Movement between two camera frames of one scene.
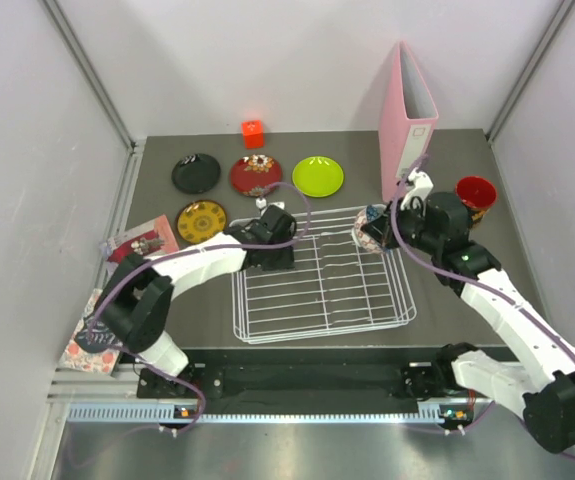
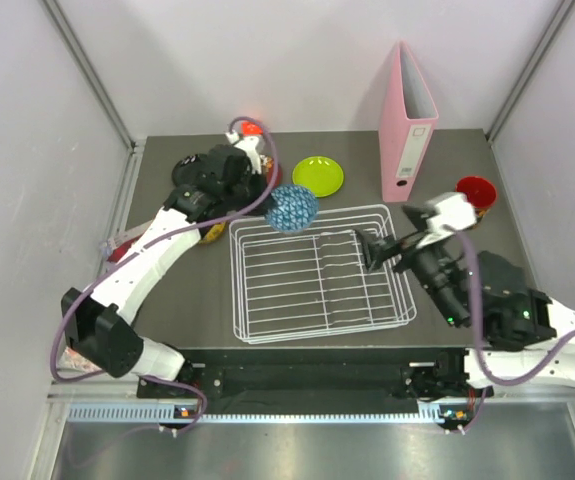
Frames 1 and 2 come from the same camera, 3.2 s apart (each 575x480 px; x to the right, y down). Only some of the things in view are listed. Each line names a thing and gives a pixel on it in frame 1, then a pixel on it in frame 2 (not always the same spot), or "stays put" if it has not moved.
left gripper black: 284,262 -> 259,180
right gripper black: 381,229 -> 376,253
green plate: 318,176 stays put
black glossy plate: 196,173 stays put
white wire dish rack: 335,286 stays put
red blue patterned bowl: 365,216 -> 292,208
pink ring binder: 408,125 stays put
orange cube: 252,134 stays put
